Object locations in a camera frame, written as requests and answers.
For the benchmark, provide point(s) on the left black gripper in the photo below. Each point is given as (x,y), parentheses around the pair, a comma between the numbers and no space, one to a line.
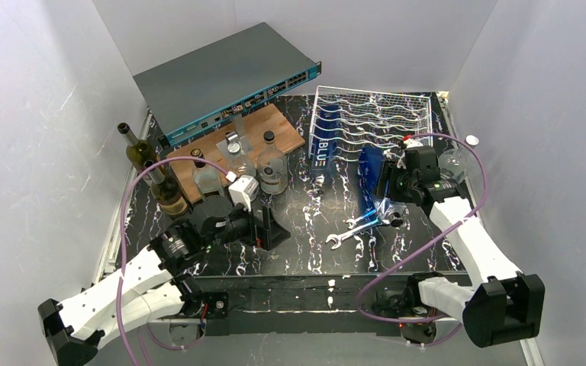
(263,228)

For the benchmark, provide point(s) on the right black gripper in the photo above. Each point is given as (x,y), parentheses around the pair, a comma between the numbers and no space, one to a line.
(387,181)

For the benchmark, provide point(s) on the clear liquor bottle black cap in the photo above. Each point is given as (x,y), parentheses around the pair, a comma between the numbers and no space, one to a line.
(272,166)

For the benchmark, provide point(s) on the dark green wine bottle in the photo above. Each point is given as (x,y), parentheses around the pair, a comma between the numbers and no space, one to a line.
(168,193)

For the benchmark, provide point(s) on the dark wine bottle gold label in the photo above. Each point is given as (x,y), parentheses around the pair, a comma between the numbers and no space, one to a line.
(138,151)

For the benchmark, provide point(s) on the clear bottle white cap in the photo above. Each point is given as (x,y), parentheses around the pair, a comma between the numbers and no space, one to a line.
(239,163)

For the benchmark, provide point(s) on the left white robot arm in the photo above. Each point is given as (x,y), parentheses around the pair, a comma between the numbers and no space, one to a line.
(154,283)

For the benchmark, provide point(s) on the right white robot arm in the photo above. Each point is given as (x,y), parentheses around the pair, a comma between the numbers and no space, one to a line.
(503,304)

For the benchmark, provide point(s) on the large silver wrench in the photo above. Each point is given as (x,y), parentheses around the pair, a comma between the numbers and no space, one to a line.
(336,240)

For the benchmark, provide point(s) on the small silver wrench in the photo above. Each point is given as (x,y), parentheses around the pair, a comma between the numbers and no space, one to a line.
(368,219)

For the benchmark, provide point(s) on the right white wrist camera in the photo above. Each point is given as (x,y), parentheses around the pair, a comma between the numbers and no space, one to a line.
(407,143)

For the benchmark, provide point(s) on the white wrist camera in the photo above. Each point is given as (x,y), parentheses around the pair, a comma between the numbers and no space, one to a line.
(242,189)
(407,143)

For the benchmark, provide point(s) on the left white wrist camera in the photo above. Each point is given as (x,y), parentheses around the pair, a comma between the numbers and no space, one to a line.
(242,189)

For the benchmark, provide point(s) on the black base frame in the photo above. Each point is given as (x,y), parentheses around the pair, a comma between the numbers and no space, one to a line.
(288,304)

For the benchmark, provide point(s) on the white wire wine rack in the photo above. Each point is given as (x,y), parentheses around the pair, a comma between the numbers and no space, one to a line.
(370,118)

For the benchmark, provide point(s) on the silver metal stand bracket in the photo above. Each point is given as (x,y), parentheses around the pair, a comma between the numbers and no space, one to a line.
(236,134)

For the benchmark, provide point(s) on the grey network switch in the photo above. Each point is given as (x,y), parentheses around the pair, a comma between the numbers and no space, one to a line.
(192,94)

